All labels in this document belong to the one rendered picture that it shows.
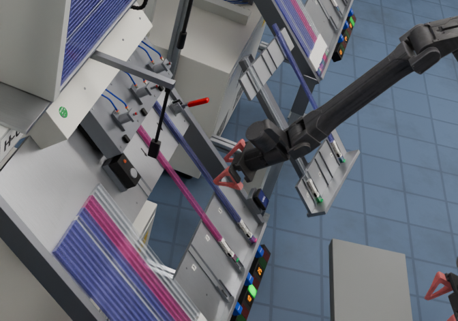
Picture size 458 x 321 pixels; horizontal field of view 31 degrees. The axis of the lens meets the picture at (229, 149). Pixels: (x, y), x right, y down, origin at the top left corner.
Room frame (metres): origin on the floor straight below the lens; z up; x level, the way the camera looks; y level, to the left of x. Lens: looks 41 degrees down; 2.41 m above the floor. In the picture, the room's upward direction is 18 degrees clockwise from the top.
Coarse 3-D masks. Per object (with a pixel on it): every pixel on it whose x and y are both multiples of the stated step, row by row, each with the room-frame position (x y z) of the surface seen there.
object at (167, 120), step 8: (160, 112) 1.63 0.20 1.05; (168, 120) 1.63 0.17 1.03; (176, 128) 1.63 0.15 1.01; (176, 136) 1.62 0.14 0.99; (184, 144) 1.62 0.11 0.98; (192, 152) 1.62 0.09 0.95; (192, 160) 1.61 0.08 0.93; (200, 168) 1.61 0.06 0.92; (208, 176) 1.61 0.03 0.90; (216, 192) 1.61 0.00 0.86; (224, 200) 1.60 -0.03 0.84; (232, 208) 1.61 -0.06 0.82; (232, 216) 1.60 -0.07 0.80
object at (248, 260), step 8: (264, 224) 1.67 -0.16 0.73; (256, 232) 1.64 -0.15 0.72; (256, 248) 1.57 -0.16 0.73; (248, 256) 1.54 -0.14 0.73; (248, 264) 1.50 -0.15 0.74; (248, 272) 1.48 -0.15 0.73; (240, 280) 1.45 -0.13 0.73; (232, 288) 1.42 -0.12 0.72; (240, 288) 1.42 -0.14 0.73; (232, 296) 1.39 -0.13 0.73; (232, 304) 1.36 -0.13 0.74; (224, 312) 1.33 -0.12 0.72; (232, 312) 1.34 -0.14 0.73; (224, 320) 1.30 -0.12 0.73
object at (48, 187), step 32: (160, 96) 1.68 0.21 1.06; (32, 160) 1.20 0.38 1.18; (64, 160) 1.27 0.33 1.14; (96, 160) 1.34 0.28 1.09; (0, 192) 1.08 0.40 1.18; (32, 192) 1.14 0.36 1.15; (64, 192) 1.21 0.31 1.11; (128, 192) 1.36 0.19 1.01; (32, 224) 1.09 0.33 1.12; (64, 224) 1.15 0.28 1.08
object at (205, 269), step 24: (216, 216) 1.55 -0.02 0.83; (240, 216) 1.63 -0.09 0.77; (192, 240) 1.42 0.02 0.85; (216, 240) 1.49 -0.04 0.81; (240, 240) 1.57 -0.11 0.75; (192, 264) 1.36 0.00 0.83; (216, 264) 1.43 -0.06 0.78; (240, 264) 1.50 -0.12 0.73; (192, 288) 1.31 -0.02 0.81; (216, 288) 1.37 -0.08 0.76; (216, 312) 1.32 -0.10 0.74
